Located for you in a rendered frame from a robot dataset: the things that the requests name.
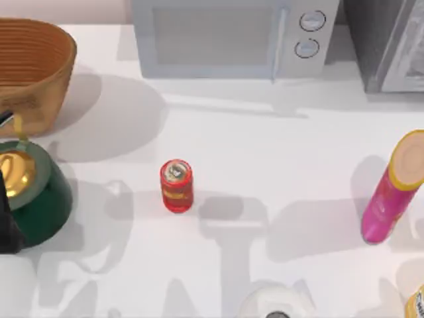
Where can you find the pale microwave oven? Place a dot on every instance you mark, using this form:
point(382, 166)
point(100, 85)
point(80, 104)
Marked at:
point(228, 36)

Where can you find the microwave knob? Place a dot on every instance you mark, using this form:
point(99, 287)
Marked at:
point(307, 48)
point(312, 20)

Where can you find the pink tube can yellow lid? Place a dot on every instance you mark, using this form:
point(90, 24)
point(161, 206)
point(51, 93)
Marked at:
point(391, 195)

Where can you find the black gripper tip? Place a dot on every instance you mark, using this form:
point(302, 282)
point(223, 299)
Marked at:
point(7, 218)

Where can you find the woven brown basket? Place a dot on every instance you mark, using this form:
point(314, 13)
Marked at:
point(30, 59)

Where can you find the green and gold trophy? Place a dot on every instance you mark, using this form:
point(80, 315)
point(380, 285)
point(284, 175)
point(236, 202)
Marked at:
point(39, 198)

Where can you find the red can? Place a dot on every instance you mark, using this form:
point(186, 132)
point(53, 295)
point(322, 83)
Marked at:
point(177, 189)

